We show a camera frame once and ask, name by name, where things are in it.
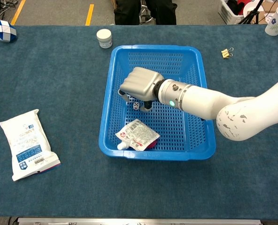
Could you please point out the brown cardboard box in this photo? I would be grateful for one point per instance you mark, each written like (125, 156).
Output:
(269, 7)

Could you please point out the teal felt table cloth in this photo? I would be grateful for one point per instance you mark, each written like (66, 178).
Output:
(59, 82)

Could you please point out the person in black trousers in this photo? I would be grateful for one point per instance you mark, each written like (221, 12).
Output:
(127, 12)

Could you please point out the chrome stool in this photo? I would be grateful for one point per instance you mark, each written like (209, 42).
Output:
(146, 14)

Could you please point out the black tripod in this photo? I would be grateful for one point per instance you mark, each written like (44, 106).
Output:
(250, 15)

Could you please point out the yellow floor tape strip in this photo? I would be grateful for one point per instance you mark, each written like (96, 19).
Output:
(90, 14)
(18, 11)

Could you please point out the white blue snack bag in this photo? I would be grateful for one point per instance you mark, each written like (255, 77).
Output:
(26, 145)

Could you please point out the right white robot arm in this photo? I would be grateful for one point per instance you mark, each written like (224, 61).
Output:
(204, 100)

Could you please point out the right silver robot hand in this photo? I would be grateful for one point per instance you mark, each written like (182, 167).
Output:
(141, 83)

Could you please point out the white die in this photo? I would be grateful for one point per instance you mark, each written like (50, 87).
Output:
(136, 106)

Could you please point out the yellow binder clip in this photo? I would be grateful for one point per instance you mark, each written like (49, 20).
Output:
(225, 54)

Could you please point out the blue white snake puzzle ball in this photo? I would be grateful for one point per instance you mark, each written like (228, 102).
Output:
(4, 31)

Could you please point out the white laundry basket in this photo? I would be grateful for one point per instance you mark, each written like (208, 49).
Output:
(227, 15)

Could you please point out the flower print paper cup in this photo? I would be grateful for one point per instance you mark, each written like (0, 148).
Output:
(275, 22)

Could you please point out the white spouted drink pouch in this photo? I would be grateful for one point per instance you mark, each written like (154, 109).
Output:
(139, 133)

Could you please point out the blue perforated plastic basket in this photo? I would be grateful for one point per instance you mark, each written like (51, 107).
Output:
(157, 152)

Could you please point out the aluminium frame rail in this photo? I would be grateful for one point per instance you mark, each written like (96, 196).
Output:
(139, 221)

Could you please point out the white lidded jar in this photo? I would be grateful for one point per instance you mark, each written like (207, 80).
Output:
(104, 38)

